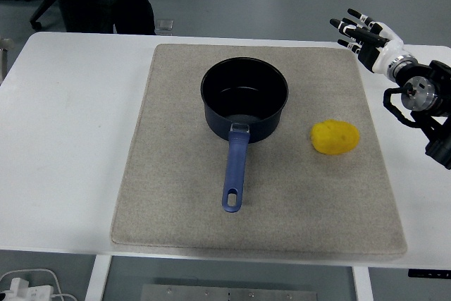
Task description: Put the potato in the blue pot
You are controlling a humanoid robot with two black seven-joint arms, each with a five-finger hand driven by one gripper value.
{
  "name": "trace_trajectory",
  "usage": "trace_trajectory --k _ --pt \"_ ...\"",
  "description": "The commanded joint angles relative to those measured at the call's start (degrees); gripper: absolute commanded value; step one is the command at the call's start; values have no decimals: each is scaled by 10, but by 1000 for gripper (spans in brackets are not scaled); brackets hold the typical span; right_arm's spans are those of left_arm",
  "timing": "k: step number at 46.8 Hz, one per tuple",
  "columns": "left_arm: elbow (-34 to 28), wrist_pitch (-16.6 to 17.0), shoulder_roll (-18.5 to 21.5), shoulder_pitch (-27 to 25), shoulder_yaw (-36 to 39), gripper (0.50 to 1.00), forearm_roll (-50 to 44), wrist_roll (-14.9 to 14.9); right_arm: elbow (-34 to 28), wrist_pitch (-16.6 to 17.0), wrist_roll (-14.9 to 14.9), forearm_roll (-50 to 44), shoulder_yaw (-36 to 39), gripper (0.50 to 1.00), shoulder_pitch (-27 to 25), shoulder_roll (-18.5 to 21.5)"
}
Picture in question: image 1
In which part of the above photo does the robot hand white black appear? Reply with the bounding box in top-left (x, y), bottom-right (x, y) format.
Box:
top-left (329, 8), bottom-right (405, 74)

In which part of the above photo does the yellow potato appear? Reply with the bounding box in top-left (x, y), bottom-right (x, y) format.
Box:
top-left (309, 119), bottom-right (361, 156)

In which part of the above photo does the black table control panel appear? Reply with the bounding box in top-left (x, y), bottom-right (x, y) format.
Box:
top-left (408, 269), bottom-right (451, 278)

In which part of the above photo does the white table leg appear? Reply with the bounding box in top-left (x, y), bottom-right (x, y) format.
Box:
top-left (85, 254), bottom-right (113, 301)
top-left (351, 265), bottom-right (374, 301)

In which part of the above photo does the beige fabric mat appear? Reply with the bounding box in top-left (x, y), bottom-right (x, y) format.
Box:
top-left (111, 43), bottom-right (409, 254)

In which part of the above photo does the grey metal plate with screws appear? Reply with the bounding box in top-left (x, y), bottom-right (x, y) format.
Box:
top-left (140, 283), bottom-right (320, 301)

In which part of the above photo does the beige chair part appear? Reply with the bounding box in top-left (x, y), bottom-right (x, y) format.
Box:
top-left (0, 37), bottom-right (15, 85)

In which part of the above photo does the white power adapter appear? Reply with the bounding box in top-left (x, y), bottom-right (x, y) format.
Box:
top-left (0, 277), bottom-right (54, 301)

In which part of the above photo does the blue pot with handle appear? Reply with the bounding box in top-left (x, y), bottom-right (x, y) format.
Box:
top-left (200, 56), bottom-right (290, 214)

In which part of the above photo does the white cable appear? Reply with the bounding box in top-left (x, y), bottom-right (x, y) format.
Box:
top-left (0, 268), bottom-right (77, 301)

